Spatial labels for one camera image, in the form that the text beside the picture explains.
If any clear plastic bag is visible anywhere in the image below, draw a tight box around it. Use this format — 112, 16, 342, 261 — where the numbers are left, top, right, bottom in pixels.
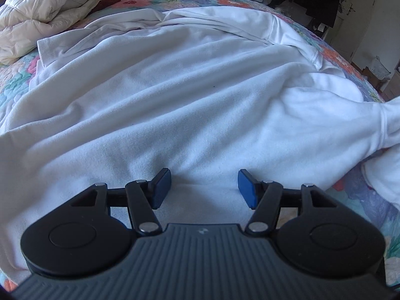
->
368, 55, 392, 81

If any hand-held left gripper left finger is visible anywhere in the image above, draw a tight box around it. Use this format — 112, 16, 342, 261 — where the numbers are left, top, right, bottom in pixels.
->
71, 168, 172, 236

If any cream quilted comforter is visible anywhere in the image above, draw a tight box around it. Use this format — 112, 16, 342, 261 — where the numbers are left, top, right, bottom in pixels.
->
0, 0, 104, 66

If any white sweatshirt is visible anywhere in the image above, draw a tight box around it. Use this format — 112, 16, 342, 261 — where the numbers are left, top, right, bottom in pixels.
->
0, 5, 400, 272

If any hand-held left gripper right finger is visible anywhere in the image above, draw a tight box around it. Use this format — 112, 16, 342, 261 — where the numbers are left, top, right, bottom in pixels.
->
238, 169, 338, 236

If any floral quilted bedspread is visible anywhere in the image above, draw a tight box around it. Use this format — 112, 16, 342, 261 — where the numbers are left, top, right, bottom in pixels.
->
0, 0, 400, 300

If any white door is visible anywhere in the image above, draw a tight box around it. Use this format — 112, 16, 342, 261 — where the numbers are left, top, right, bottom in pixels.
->
331, 0, 400, 69

